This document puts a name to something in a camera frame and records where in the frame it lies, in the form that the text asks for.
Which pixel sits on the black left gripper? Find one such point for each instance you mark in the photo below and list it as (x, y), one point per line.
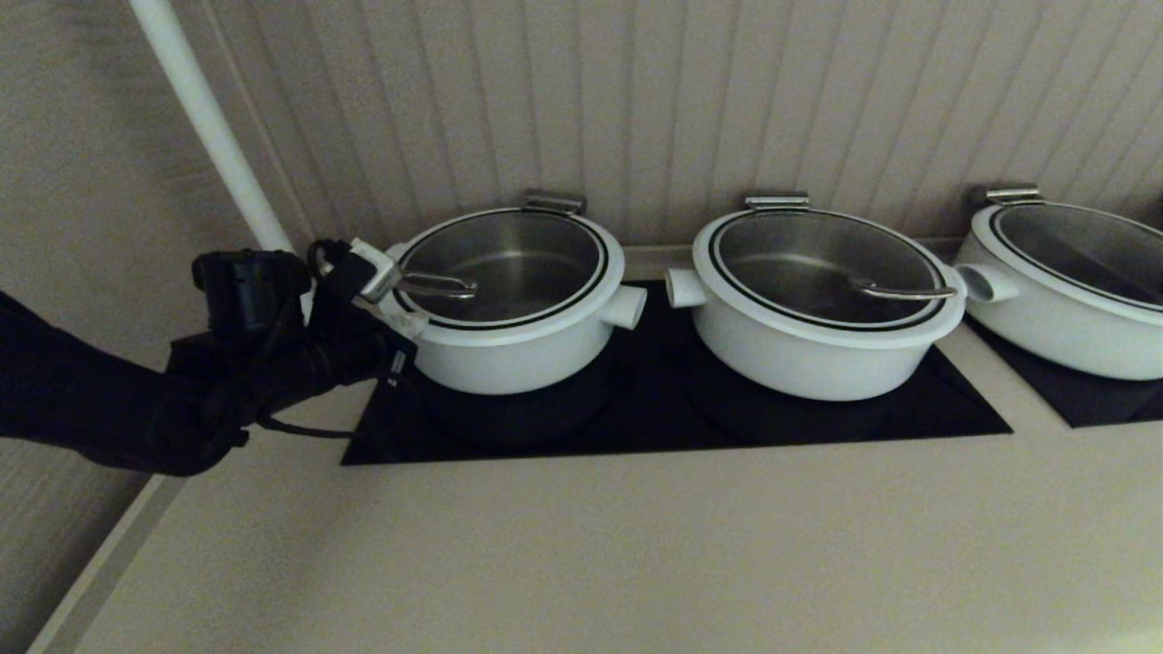
(309, 363)

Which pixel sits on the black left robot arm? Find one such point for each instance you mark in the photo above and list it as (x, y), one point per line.
(82, 400)

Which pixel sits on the white round pot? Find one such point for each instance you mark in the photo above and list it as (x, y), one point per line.
(800, 368)
(1054, 336)
(509, 363)

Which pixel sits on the wide black glass hob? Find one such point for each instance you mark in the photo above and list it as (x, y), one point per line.
(636, 418)

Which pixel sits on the white support pole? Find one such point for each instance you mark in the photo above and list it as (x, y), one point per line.
(209, 118)

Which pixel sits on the small black glass hob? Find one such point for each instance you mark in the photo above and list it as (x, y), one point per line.
(1090, 400)

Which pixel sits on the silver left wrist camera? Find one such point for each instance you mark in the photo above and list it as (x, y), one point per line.
(377, 272)

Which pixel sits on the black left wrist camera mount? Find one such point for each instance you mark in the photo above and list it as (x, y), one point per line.
(254, 291)

